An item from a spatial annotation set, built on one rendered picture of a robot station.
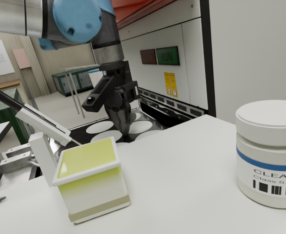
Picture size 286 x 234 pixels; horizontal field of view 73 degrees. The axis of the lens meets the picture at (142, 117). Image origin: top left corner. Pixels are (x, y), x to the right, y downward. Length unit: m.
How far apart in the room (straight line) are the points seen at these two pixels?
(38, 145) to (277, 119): 0.30
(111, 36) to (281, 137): 0.42
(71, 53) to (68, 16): 8.29
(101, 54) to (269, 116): 0.40
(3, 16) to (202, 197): 0.36
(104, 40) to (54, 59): 8.01
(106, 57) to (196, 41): 0.22
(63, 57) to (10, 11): 8.22
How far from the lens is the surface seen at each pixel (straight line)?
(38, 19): 0.36
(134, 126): 0.64
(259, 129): 0.21
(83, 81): 6.85
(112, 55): 0.51
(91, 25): 0.35
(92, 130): 0.71
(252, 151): 0.22
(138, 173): 0.31
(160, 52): 0.60
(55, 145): 0.69
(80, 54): 8.71
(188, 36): 0.48
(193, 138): 0.38
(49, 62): 8.48
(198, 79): 0.47
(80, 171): 0.23
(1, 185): 0.64
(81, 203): 0.25
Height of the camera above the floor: 1.15
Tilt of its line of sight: 21 degrees down
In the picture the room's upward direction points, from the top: 12 degrees counter-clockwise
